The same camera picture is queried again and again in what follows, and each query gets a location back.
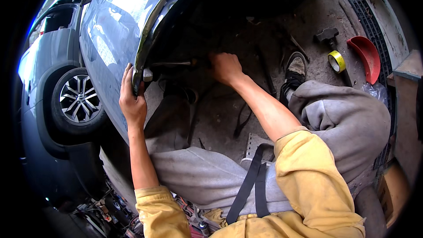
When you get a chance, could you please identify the person's right hand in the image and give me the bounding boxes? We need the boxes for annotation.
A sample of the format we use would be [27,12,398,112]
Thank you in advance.
[208,52,244,87]

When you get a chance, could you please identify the person's left hand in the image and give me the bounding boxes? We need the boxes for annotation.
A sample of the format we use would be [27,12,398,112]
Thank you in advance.
[119,63,148,129]

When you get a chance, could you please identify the screwdriver with brown handle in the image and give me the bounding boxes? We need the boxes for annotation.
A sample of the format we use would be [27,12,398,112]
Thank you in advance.
[151,58,212,69]

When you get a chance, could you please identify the silver car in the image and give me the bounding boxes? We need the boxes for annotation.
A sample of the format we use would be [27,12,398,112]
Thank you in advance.
[79,0,238,212]

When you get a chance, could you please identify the dark metal pry bar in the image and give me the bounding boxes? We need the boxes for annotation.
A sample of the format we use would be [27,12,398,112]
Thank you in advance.
[254,45,279,97]

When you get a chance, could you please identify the rusty metal tool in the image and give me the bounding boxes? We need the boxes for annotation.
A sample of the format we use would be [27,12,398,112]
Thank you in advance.
[289,34,311,64]

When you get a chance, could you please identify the metal tread plate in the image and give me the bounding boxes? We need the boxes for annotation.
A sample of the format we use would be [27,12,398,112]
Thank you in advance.
[244,132,275,170]

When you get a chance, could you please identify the black hammer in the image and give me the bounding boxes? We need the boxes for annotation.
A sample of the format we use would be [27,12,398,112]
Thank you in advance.
[313,27,353,88]

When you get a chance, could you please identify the yellow tape roll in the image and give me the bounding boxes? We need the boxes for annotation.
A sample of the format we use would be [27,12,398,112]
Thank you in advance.
[327,50,347,74]

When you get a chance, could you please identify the person's legs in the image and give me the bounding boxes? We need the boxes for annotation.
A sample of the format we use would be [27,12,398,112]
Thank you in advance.
[144,51,392,219]

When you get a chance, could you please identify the red plastic tray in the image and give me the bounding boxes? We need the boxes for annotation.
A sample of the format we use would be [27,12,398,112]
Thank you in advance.
[346,36,382,85]

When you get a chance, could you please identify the person's body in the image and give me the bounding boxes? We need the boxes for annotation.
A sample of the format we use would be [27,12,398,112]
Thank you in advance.
[134,129,367,238]

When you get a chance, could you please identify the clear plastic bag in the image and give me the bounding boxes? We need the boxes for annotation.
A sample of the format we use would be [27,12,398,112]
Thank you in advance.
[361,82,389,107]

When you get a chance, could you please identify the dark blue car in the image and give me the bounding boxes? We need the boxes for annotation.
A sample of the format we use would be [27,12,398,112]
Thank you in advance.
[17,0,111,213]

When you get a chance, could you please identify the heap of tools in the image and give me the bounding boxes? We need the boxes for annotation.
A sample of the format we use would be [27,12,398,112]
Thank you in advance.
[75,178,213,238]

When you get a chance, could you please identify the cardboard box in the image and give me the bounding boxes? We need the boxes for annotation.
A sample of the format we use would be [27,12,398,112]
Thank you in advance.
[377,161,411,229]

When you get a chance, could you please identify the black rubber strap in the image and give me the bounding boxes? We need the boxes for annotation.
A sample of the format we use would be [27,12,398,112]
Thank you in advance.
[233,101,254,140]

